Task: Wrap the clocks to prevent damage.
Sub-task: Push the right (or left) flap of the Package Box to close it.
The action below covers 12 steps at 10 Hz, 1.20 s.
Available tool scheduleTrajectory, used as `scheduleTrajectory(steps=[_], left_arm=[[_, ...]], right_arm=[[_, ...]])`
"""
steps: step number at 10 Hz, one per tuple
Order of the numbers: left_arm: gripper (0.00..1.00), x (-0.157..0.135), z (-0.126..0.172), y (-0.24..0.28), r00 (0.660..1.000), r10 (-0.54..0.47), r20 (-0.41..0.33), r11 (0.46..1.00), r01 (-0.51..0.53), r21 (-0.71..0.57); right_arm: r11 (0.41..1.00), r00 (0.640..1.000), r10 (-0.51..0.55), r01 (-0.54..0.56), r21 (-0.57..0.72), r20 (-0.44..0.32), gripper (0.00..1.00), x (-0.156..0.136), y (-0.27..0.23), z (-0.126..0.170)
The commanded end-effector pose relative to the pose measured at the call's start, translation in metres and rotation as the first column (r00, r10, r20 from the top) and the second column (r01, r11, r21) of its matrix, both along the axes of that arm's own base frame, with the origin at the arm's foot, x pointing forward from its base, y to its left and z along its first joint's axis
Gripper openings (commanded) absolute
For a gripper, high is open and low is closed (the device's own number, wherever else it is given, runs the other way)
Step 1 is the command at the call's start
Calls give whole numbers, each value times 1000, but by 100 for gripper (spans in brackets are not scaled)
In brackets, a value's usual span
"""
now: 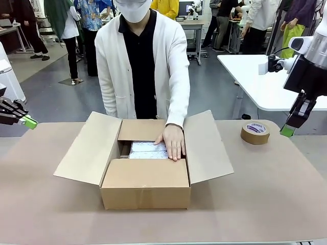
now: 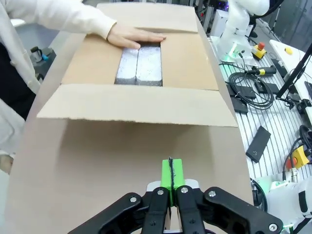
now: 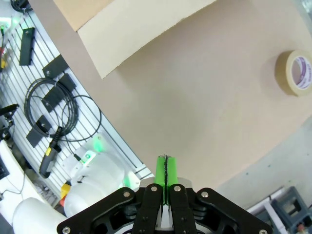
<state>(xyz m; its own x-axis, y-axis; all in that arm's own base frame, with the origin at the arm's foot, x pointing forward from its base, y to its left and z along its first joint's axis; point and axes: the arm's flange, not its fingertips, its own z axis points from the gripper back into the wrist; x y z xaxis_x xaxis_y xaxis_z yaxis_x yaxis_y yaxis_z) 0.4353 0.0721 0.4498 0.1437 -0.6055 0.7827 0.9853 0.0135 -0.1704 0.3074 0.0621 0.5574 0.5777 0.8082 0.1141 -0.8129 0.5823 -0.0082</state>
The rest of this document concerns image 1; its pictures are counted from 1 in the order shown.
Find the brown packing tape roll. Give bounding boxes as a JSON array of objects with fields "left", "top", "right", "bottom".
[{"left": 240, "top": 120, "right": 271, "bottom": 145}]

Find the person's right forearm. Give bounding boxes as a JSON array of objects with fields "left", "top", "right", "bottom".
[{"left": 100, "top": 76, "right": 121, "bottom": 118}]

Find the person in dark trousers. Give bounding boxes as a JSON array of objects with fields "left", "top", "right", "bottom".
[{"left": 201, "top": 0, "right": 221, "bottom": 50}]

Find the grey background desk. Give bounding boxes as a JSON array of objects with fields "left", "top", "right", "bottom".
[{"left": 176, "top": 19, "right": 205, "bottom": 66}]

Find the white rounded side table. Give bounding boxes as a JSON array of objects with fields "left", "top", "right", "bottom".
[{"left": 217, "top": 54, "right": 327, "bottom": 120}]

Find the grey floor plate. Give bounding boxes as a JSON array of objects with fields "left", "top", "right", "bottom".
[{"left": 58, "top": 78, "right": 84, "bottom": 85}]

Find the yellow-green plastic bag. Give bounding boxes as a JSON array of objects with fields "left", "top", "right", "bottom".
[{"left": 281, "top": 24, "right": 305, "bottom": 59}]

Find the person in white long-sleeve top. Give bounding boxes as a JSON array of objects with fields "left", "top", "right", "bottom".
[{"left": 240, "top": 0, "right": 278, "bottom": 56}]

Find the person's left hand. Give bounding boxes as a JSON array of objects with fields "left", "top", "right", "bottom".
[{"left": 154, "top": 125, "right": 186, "bottom": 162}]

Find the person's left forearm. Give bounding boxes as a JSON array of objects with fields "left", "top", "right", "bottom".
[{"left": 165, "top": 73, "right": 191, "bottom": 128}]

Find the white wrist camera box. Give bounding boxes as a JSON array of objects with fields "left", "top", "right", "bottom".
[{"left": 258, "top": 55, "right": 285, "bottom": 76}]

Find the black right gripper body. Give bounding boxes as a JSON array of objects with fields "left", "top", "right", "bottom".
[{"left": 283, "top": 55, "right": 327, "bottom": 99}]

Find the white face mask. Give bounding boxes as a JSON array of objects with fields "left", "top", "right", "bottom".
[{"left": 116, "top": 0, "right": 151, "bottom": 23}]

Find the white bubble-wrapped clock package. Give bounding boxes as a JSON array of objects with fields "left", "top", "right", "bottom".
[
  {"left": 130, "top": 141, "right": 167, "bottom": 153},
  {"left": 128, "top": 150, "right": 171, "bottom": 160}
]

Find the person with green shawl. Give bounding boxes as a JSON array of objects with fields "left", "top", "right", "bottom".
[{"left": 43, "top": 0, "right": 80, "bottom": 83}]

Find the person in yellow top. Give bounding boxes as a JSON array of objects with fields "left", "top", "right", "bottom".
[{"left": 150, "top": 0, "right": 179, "bottom": 21}]

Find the small white background robot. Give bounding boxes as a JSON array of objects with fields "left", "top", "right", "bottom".
[{"left": 186, "top": 0, "right": 203, "bottom": 21}]

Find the brown cardboard shipping box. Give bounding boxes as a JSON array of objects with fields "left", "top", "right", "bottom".
[{"left": 53, "top": 109, "right": 235, "bottom": 211}]

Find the person in blue floral shirt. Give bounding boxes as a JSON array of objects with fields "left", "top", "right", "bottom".
[{"left": 76, "top": 0, "right": 113, "bottom": 77}]

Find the black metal post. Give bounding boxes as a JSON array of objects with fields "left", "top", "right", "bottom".
[{"left": 265, "top": 0, "right": 282, "bottom": 56}]

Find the person in black clothes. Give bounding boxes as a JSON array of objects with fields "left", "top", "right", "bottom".
[{"left": 15, "top": 0, "right": 50, "bottom": 61}]

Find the person in olive trousers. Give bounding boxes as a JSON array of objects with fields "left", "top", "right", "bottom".
[{"left": 212, "top": 0, "right": 243, "bottom": 53}]

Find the person in white cardigan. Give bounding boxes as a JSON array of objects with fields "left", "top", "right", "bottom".
[{"left": 94, "top": 0, "right": 191, "bottom": 128}]

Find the black camera cable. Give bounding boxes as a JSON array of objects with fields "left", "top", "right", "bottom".
[{"left": 270, "top": 47, "right": 291, "bottom": 56}]

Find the person in purple top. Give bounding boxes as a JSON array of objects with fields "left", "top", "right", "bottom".
[{"left": 280, "top": 0, "right": 323, "bottom": 36}]

